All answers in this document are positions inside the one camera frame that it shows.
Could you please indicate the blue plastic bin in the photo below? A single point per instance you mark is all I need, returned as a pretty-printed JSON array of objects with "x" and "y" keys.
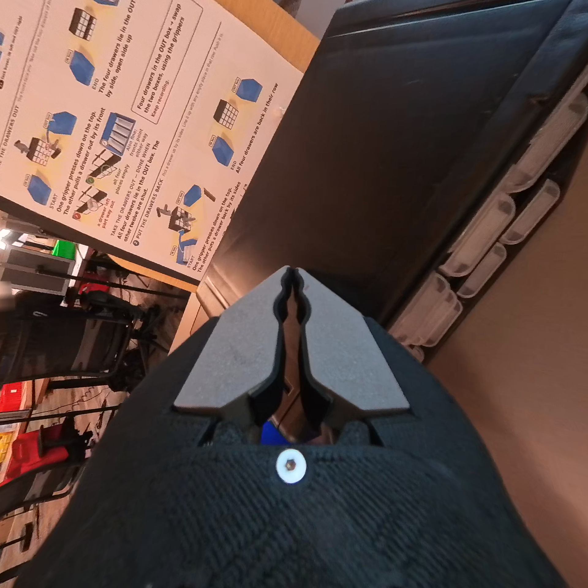
[{"x": 270, "y": 434}]

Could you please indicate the red plastic crate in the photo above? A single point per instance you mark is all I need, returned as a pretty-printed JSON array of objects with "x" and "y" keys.
[{"x": 13, "y": 398}]

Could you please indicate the black mesh chair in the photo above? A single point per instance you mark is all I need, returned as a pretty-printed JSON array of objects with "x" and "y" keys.
[{"x": 59, "y": 335}]

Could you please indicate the small green crate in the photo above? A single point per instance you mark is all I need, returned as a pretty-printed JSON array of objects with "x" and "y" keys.
[{"x": 64, "y": 249}]

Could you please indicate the printed instruction poster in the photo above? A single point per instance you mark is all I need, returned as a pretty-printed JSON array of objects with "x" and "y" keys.
[{"x": 138, "y": 115}]

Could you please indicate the grey rectangular panel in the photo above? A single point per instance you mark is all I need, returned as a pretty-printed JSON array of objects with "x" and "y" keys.
[{"x": 32, "y": 271}]

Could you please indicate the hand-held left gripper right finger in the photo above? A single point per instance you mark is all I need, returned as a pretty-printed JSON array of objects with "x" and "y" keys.
[{"x": 353, "y": 363}]

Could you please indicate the black drawer cabinet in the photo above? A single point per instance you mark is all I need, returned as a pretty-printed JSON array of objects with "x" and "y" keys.
[{"x": 367, "y": 138}]

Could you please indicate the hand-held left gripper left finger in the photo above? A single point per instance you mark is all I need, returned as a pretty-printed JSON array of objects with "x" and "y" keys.
[{"x": 234, "y": 358}]

